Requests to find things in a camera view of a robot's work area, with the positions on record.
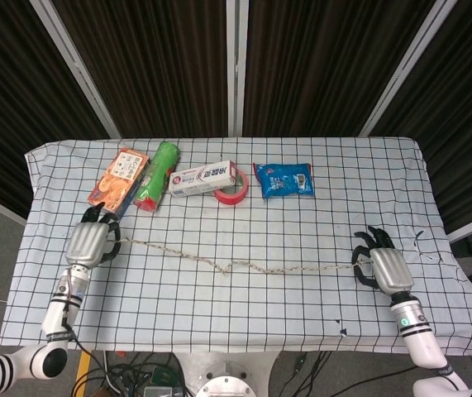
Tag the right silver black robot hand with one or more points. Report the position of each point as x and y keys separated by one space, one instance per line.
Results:
x=390 y=271

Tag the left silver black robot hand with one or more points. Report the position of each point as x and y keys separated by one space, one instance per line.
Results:
x=87 y=244

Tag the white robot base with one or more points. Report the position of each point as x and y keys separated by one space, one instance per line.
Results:
x=227 y=376

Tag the orange cracker box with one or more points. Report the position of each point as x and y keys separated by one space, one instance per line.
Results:
x=113 y=186

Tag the green chips can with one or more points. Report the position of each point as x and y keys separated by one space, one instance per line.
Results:
x=157 y=173

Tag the yellow floor strip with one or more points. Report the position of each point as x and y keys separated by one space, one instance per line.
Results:
x=82 y=372

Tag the white toothpaste box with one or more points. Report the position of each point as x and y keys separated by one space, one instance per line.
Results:
x=200 y=178

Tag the blue snack bag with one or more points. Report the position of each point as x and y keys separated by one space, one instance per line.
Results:
x=285 y=180

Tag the red tape roll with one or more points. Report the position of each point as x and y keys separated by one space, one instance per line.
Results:
x=229 y=198

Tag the white black checkered tablecloth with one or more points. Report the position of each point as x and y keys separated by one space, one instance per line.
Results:
x=239 y=314

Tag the grey metal partition post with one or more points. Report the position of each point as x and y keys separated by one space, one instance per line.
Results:
x=236 y=66
x=74 y=62
x=409 y=62

